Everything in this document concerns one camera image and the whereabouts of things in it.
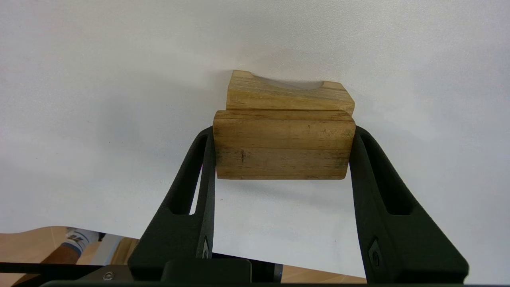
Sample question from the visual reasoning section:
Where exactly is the rectangular wooden building block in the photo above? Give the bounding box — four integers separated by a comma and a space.
213, 110, 356, 181

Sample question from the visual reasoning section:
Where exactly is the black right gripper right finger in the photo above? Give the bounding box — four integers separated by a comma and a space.
349, 126, 469, 284

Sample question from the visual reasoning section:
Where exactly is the arched wooden building block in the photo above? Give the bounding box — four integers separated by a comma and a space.
226, 70, 355, 116

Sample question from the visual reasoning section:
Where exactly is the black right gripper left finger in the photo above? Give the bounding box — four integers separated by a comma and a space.
127, 126, 216, 279

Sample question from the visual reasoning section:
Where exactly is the person foot with white sock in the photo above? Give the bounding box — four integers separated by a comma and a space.
40, 227, 106, 265

